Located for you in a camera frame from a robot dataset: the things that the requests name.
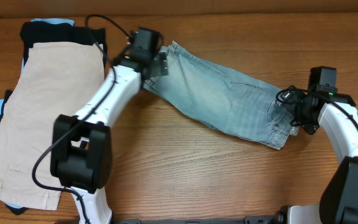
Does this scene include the light blue denim shorts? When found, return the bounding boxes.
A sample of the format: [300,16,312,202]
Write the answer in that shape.
[143,42,298,150]

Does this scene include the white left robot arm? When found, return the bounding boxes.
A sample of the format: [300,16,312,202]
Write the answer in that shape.
[50,27,167,223]

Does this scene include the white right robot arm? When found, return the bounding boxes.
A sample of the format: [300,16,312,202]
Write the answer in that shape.
[271,66,358,224]

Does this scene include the beige folded shorts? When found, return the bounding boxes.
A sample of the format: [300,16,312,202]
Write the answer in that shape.
[0,42,104,210]

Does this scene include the black folded garment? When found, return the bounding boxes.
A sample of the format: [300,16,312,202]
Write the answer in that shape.
[0,22,107,215]

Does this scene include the light blue folded garment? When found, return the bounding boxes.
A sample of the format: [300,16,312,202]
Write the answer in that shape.
[0,18,75,211]

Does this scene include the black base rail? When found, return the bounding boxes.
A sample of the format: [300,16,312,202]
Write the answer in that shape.
[109,212,287,224]

